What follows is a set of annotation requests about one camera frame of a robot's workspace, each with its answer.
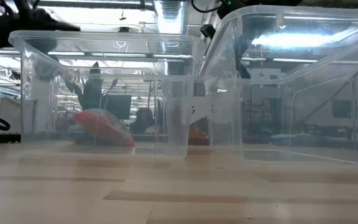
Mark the person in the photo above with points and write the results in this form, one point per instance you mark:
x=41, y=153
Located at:
x=142, y=119

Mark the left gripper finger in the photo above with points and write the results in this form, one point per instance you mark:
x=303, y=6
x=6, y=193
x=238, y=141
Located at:
x=47, y=23

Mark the orange red noodle packet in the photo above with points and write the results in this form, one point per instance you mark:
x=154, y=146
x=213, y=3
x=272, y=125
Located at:
x=198, y=134

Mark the black computer monitor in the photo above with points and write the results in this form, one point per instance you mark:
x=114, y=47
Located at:
x=119, y=107

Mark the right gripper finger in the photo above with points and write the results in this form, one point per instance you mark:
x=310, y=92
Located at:
x=208, y=31

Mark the silver ceiling air duct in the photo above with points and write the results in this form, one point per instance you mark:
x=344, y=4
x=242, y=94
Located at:
x=169, y=15

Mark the blue noodle packet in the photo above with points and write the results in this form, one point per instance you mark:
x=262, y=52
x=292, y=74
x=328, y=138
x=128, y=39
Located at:
x=73, y=132

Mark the clear plastic bin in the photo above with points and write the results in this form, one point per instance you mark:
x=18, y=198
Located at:
x=179, y=124
x=200, y=99
x=291, y=124

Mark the red and white noodle packet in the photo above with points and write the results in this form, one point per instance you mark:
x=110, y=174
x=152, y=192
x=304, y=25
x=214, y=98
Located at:
x=104, y=127

